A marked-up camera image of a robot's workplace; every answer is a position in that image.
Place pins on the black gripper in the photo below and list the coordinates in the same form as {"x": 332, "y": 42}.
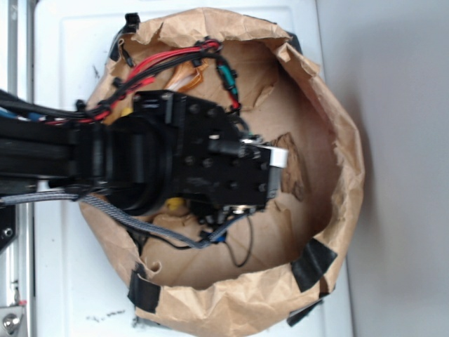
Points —
{"x": 217, "y": 166}

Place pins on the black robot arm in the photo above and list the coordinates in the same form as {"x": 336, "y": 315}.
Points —
{"x": 127, "y": 161}

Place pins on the brown bark piece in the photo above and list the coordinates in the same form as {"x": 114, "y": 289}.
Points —
{"x": 292, "y": 181}

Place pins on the brown paper bag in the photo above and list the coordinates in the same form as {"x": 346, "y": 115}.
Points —
{"x": 296, "y": 248}

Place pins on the yellow cloth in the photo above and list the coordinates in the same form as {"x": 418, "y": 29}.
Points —
{"x": 176, "y": 205}

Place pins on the white plastic tray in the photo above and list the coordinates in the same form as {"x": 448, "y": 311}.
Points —
{"x": 77, "y": 291}

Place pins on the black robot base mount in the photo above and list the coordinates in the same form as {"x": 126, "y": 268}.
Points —
{"x": 8, "y": 226}

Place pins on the aluminium frame rail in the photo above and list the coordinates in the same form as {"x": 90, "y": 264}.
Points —
{"x": 17, "y": 259}

